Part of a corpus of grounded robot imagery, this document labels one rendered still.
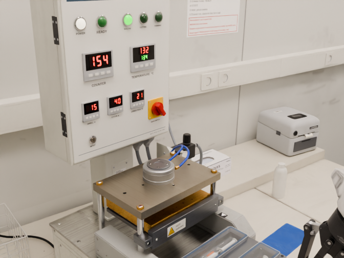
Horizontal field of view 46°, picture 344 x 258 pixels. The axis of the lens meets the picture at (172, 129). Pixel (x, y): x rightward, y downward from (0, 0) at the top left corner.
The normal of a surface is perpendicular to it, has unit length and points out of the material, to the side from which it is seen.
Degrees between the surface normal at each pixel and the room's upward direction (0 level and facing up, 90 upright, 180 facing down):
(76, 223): 0
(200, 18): 90
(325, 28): 90
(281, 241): 0
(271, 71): 90
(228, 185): 0
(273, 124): 86
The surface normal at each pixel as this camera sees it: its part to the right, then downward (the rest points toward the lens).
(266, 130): -0.86, 0.18
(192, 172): 0.01, -0.93
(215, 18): 0.60, 0.29
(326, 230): -0.69, 0.25
